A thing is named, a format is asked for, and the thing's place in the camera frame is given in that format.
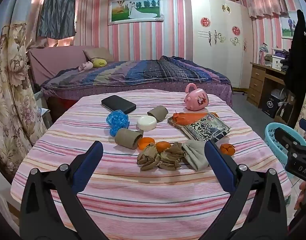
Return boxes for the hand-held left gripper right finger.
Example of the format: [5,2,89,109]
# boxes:
[204,140,287,240]

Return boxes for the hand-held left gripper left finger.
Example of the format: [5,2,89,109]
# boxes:
[20,141,111,240]

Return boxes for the light blue plastic basket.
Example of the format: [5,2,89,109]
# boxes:
[264,122,306,167]

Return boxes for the orange tangerine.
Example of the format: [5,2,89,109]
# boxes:
[138,137,155,149]
[155,141,172,153]
[219,143,236,156]

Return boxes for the grey cloth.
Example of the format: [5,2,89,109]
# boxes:
[182,140,210,171]

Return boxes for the black printed snack packet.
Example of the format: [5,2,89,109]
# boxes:
[180,114,232,142]

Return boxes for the brown paper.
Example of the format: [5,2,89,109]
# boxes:
[136,142,160,172]
[159,142,187,171]

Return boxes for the brown sock roll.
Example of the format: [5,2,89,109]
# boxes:
[115,129,144,150]

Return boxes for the orange plastic bag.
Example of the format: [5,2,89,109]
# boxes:
[172,112,220,125]

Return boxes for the blue plastic bag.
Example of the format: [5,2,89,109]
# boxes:
[106,109,131,137]

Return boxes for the white round container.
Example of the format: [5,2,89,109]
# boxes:
[137,116,158,131]

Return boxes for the small cardboard tube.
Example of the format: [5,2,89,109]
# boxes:
[146,106,168,120]

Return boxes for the person's right hand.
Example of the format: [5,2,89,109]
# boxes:
[294,181,306,211]

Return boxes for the floral curtain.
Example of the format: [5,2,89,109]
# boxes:
[294,97,306,143]
[0,22,47,178]

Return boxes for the black box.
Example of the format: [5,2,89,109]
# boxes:
[262,94,281,118]

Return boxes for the white fan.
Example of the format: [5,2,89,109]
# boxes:
[272,88,287,100]

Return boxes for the black coat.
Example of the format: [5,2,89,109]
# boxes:
[284,9,306,130]

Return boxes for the tan phone case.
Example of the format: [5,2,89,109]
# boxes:
[167,115,185,132]

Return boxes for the wooden desk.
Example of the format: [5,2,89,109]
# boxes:
[247,62,294,108]

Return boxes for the pink striped tablecloth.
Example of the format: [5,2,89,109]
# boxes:
[10,91,292,240]

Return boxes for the pink mug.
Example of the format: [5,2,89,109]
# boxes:
[184,83,208,111]

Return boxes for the white box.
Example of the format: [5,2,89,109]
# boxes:
[271,55,286,70]

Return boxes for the black wallet case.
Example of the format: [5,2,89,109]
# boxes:
[101,95,137,115]

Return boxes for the desk lamp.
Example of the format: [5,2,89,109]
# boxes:
[258,42,270,65]

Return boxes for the purple dotted bed sheet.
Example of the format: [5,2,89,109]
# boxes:
[40,80,234,110]

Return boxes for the pink cloth bundle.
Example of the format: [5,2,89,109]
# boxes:
[78,61,94,72]

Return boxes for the small framed photo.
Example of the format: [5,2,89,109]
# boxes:
[279,10,298,39]

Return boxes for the yellow plush toy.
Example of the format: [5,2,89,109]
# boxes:
[92,58,108,68]

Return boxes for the striped purple quilt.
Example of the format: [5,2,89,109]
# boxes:
[40,56,232,90]

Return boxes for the mauve bed headboard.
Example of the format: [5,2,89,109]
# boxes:
[26,45,113,85]

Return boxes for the white wardrobe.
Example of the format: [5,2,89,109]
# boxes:
[185,0,251,89]

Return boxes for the tan pillow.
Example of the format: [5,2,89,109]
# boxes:
[83,47,114,63]

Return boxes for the pink curtain valance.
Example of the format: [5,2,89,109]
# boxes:
[245,0,289,19]

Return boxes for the pink sheer curtain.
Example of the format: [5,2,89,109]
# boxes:
[25,0,95,49]

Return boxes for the grey curtain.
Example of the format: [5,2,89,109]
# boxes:
[36,0,76,40]

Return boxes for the framed wedding photo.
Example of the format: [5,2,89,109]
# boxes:
[108,0,165,26]

